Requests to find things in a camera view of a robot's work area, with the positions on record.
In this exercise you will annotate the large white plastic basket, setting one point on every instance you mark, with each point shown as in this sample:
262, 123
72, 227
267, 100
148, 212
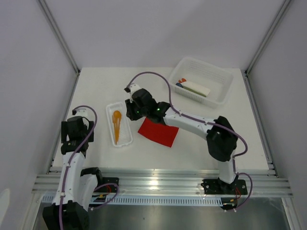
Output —
218, 80

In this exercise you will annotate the white slotted cable duct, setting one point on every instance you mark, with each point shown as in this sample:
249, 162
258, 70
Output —
199, 201

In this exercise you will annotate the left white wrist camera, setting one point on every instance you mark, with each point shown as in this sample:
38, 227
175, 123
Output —
80, 112

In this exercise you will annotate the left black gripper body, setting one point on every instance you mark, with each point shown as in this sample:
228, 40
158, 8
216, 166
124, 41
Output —
64, 132

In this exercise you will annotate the orange plastic spoon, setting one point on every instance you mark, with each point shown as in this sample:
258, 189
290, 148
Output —
117, 116

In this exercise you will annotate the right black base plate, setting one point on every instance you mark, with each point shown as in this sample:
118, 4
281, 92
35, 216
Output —
218, 187

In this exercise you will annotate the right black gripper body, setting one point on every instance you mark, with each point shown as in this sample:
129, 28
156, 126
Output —
135, 112

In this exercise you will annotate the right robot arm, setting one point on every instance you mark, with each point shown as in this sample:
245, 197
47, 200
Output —
218, 133

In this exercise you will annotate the red paper napkin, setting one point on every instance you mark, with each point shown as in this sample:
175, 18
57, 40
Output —
158, 133

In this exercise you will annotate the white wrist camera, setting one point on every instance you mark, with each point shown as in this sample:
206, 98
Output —
80, 112
131, 89

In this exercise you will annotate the left aluminium frame post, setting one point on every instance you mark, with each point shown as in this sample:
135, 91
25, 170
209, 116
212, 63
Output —
58, 34

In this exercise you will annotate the aluminium front rail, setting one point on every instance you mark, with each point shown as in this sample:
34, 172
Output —
158, 182

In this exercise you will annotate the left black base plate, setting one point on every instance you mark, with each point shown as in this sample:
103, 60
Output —
107, 185

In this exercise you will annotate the aluminium frame post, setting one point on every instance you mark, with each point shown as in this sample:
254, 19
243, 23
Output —
58, 34
277, 20

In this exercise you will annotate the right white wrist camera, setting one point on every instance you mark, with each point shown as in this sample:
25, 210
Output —
131, 89

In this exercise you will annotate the right aluminium frame post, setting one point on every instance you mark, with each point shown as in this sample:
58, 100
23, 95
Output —
277, 20

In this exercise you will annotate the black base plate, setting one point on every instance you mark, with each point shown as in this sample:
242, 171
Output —
107, 185
218, 187

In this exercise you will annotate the small white utensil tray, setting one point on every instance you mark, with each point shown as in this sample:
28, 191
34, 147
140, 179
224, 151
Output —
125, 135

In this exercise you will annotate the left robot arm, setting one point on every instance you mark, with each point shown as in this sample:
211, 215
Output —
69, 208

